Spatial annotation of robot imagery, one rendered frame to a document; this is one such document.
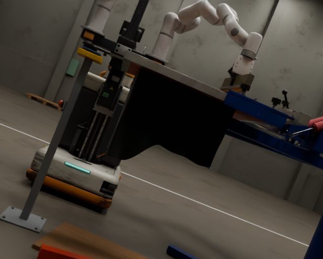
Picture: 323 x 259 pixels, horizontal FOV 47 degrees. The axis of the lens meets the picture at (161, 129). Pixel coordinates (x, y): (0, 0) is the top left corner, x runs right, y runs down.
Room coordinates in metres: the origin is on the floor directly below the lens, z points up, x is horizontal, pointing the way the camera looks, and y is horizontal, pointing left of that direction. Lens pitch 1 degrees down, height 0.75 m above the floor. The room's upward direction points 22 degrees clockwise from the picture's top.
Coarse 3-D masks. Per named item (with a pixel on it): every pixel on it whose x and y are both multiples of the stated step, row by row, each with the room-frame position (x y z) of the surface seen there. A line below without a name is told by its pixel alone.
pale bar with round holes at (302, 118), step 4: (284, 112) 1.84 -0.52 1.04; (288, 112) 1.80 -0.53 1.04; (292, 112) 1.76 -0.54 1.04; (296, 112) 1.72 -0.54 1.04; (300, 112) 1.68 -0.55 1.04; (292, 116) 1.75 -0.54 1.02; (296, 116) 1.70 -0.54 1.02; (300, 116) 1.67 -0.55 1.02; (304, 116) 1.67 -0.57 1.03; (308, 116) 1.67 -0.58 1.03; (288, 120) 1.77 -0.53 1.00; (292, 120) 1.73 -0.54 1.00; (296, 120) 1.69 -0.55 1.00; (300, 120) 1.67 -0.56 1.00; (304, 120) 1.67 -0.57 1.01; (308, 120) 1.68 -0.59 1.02; (292, 124) 1.81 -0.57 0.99; (296, 124) 1.76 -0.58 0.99; (300, 124) 1.70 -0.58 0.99; (304, 124) 1.67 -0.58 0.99
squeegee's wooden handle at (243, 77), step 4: (236, 76) 1.97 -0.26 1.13; (240, 76) 1.90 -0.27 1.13; (244, 76) 1.83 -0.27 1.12; (248, 76) 1.77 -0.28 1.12; (252, 76) 1.78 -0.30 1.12; (224, 80) 2.16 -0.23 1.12; (228, 80) 2.08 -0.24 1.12; (236, 80) 1.94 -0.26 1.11; (240, 80) 1.87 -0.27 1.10; (244, 80) 1.80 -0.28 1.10; (248, 80) 1.77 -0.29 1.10; (252, 80) 1.78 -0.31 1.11; (224, 84) 2.13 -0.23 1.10; (228, 84) 2.04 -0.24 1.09; (236, 84) 1.91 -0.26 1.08; (240, 84) 1.84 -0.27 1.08; (248, 84) 1.78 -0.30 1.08
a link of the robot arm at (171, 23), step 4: (172, 12) 2.43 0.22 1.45; (168, 16) 2.41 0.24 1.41; (172, 16) 2.40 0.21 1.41; (176, 16) 2.42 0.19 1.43; (164, 20) 2.44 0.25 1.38; (168, 20) 2.41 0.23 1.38; (172, 20) 2.40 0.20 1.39; (176, 20) 2.42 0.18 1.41; (164, 24) 2.43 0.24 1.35; (168, 24) 2.41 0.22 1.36; (172, 24) 2.41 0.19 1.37; (176, 24) 2.43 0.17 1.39; (180, 24) 2.45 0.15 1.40; (184, 24) 2.48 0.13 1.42; (164, 28) 2.42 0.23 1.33; (168, 28) 2.41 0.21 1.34; (172, 28) 2.42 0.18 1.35; (176, 28) 2.46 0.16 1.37; (180, 28) 2.47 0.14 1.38; (160, 32) 2.43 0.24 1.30; (164, 32) 2.42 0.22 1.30; (168, 32) 2.41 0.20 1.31; (172, 32) 2.43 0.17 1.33; (176, 32) 2.51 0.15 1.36; (172, 36) 2.44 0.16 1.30
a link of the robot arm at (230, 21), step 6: (228, 18) 2.08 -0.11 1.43; (234, 18) 2.03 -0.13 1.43; (228, 24) 2.01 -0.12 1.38; (234, 24) 1.99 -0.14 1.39; (228, 30) 2.00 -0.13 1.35; (234, 30) 1.97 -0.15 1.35; (240, 30) 1.96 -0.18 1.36; (234, 36) 1.97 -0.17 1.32; (240, 36) 1.96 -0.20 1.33; (246, 36) 1.99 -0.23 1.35; (240, 42) 2.00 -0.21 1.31
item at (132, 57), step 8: (128, 56) 1.61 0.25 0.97; (136, 56) 1.61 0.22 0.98; (128, 64) 1.77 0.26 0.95; (136, 64) 1.65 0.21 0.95; (144, 64) 1.62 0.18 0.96; (152, 64) 1.62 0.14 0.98; (160, 64) 1.63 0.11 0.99; (128, 72) 2.15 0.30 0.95; (160, 72) 1.63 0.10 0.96; (168, 72) 1.63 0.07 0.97; (176, 72) 1.64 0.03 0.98; (176, 80) 1.64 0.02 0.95; (184, 80) 1.64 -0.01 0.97; (192, 80) 1.65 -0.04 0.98; (192, 88) 1.68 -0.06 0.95; (200, 88) 1.65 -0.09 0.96; (208, 88) 1.66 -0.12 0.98; (216, 96) 1.67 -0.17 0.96; (224, 96) 1.67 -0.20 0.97; (240, 120) 2.24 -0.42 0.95
